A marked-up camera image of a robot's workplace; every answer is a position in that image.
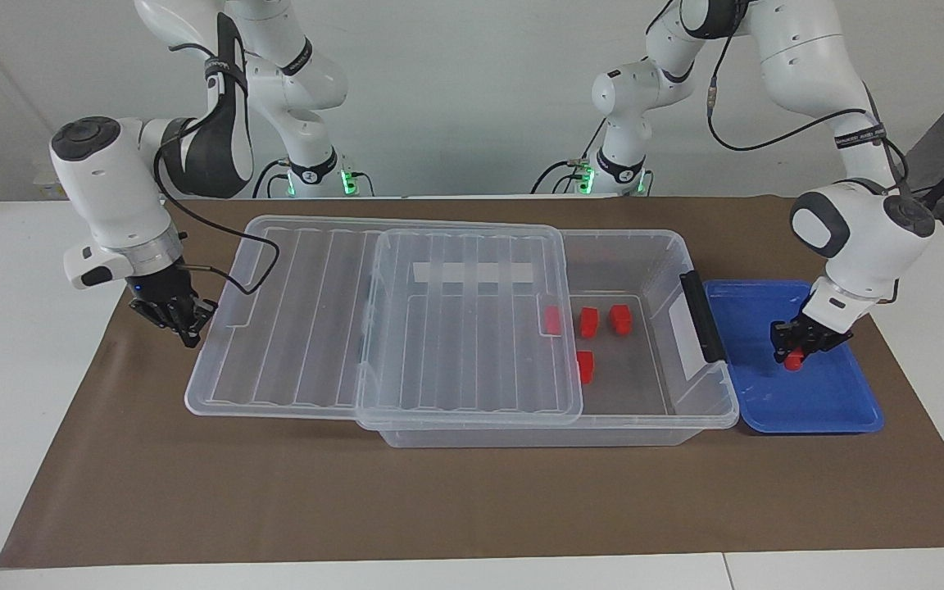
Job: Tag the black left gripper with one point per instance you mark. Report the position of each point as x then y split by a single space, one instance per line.
812 328

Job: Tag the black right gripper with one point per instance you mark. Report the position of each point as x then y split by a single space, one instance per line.
161 287

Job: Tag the red block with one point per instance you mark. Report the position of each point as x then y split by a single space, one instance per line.
796 361
552 321
589 323
620 319
585 368

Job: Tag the clear plastic box lid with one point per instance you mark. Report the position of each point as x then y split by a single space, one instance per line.
275 328

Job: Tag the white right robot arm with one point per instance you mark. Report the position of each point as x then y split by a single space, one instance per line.
111 188

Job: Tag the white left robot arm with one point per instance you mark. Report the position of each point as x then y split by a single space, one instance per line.
857 229

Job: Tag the blue plastic tray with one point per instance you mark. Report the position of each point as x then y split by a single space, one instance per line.
808 401

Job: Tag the clear plastic storage box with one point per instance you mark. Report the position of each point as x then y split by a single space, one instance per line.
628 385

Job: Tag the brown table mat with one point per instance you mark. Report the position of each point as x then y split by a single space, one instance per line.
439 508

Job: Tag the white wall socket box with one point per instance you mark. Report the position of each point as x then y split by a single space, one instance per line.
46 184

